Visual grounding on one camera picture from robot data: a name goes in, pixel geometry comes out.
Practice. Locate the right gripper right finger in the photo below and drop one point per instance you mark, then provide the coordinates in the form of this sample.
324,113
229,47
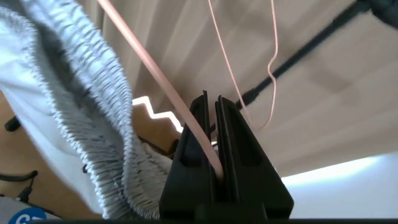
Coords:
248,180

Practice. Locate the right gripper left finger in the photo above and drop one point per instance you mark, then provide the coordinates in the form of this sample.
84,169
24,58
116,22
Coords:
180,186

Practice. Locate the pink clothes hanger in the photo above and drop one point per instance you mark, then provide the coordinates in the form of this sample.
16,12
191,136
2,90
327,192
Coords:
273,90
155,73

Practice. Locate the pale grey shorts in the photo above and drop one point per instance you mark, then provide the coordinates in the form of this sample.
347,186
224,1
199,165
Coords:
46,93

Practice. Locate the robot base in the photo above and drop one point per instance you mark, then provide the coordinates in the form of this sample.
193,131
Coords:
21,214

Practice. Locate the black clothes rack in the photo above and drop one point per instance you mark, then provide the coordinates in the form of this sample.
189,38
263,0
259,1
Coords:
304,49

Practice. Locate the beige curtain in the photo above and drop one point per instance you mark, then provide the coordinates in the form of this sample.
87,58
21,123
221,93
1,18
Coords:
326,124

